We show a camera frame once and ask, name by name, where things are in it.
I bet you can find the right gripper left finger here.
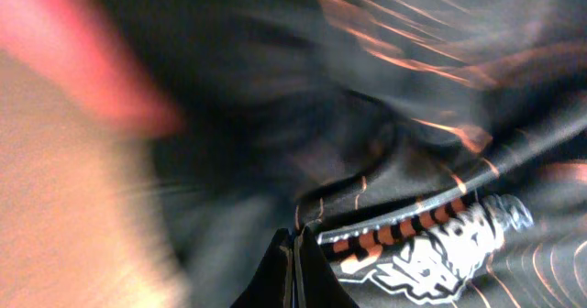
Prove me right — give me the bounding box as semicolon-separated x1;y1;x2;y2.
231;228;294;308

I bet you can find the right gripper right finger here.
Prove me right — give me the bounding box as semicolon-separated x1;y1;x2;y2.
293;227;359;308

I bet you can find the black orange patterned jersey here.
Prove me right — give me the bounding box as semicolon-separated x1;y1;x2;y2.
100;0;586;307

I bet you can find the red orange garment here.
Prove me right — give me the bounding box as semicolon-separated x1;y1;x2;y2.
0;0;184;138

